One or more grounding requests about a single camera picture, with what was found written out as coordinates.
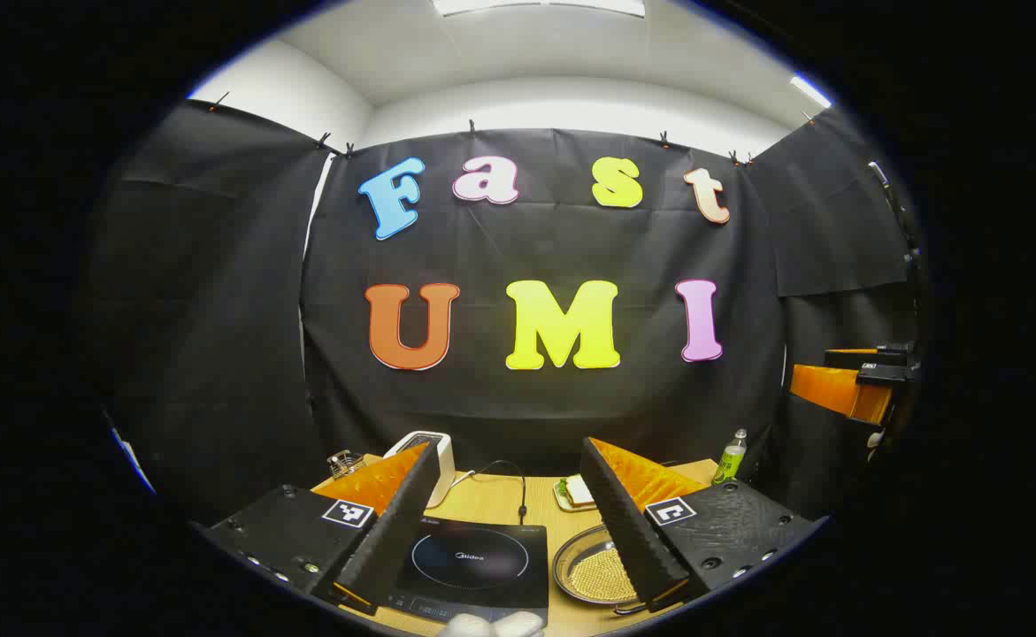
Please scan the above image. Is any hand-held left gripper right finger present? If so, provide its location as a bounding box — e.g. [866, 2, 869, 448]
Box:
[579, 436, 824, 613]

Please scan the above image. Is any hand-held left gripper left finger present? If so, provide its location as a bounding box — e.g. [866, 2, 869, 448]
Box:
[203, 441, 441, 616]

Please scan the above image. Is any stainless steel pot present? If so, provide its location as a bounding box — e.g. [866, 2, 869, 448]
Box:
[553, 524, 660, 616]

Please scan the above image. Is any black induction cooktop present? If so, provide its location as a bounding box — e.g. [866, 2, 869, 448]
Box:
[388, 516, 550, 627]

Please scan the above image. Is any pile of soybeans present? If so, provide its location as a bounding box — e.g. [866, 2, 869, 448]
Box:
[568, 547, 638, 604]

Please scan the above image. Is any pale sandwich plate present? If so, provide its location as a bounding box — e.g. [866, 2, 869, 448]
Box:
[554, 476, 598, 512]

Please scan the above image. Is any white toaster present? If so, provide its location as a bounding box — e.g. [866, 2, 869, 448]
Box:
[383, 431, 457, 510]

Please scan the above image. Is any green label bottle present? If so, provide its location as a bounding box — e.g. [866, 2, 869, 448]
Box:
[714, 429, 748, 486]

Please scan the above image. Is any metal stand pole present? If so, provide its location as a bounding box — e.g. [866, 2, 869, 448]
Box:
[867, 159, 921, 266]

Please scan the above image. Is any ceiling light panel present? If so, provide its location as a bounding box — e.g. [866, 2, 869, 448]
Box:
[790, 75, 833, 109]

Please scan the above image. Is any row of black cloth clips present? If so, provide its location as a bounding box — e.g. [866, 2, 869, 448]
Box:
[208, 91, 815, 169]

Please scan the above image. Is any black power cable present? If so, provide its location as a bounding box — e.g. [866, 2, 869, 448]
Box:
[473, 460, 529, 521]

